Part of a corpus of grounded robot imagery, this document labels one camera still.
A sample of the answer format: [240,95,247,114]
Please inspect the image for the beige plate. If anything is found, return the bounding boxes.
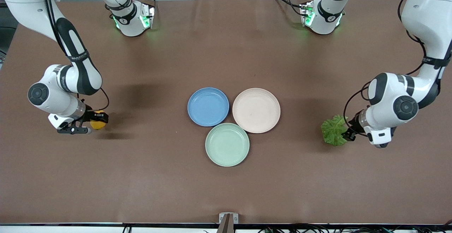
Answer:
[232,88,281,134]

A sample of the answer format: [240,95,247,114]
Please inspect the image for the mint green plate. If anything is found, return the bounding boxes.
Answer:
[205,123,250,167]

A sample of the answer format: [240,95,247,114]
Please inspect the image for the black left base cable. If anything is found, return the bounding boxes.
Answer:
[271,0,305,17]

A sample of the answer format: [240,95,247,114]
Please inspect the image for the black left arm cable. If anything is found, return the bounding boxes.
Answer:
[343,0,442,139]

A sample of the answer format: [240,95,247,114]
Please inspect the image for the yellow lemon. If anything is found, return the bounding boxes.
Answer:
[89,110,107,131]

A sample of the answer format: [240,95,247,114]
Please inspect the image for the brown table cover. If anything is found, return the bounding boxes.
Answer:
[0,0,452,225]

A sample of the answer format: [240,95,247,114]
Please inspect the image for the black cable bundle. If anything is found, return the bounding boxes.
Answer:
[257,222,452,233]

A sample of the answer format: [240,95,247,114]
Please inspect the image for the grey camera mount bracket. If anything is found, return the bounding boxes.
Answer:
[216,212,239,233]

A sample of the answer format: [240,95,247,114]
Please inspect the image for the blue plate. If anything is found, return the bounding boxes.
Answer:
[187,87,230,127]

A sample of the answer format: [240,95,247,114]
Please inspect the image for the green lettuce leaf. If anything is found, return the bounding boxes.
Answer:
[321,115,349,147]

